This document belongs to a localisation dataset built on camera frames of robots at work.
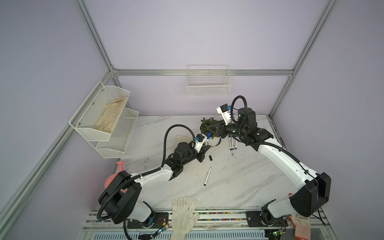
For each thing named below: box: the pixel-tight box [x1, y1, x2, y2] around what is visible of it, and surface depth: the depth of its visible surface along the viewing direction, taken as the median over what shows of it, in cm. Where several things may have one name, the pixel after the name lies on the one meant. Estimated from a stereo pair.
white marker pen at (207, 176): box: [203, 166, 212, 186], surface depth 90 cm
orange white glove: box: [288, 213, 311, 240], surface depth 71 cm
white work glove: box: [170, 195, 200, 240], surface depth 76 cm
